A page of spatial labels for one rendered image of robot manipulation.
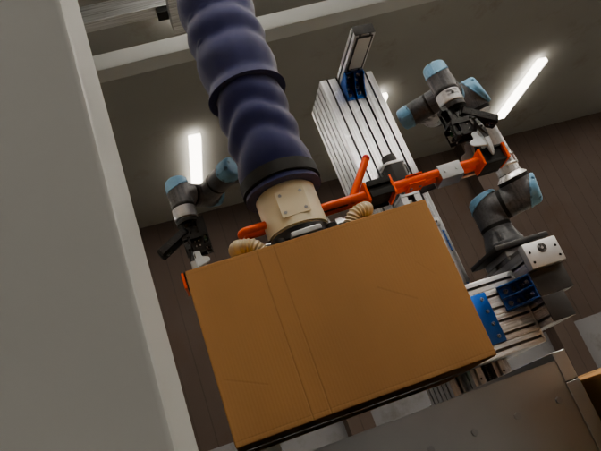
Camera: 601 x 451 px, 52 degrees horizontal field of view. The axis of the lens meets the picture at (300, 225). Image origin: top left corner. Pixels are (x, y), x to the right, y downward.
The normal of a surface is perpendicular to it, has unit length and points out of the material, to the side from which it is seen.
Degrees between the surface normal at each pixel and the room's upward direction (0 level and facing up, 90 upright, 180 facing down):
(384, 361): 90
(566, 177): 90
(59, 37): 90
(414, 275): 90
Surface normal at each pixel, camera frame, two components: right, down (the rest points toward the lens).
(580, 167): 0.13, -0.41
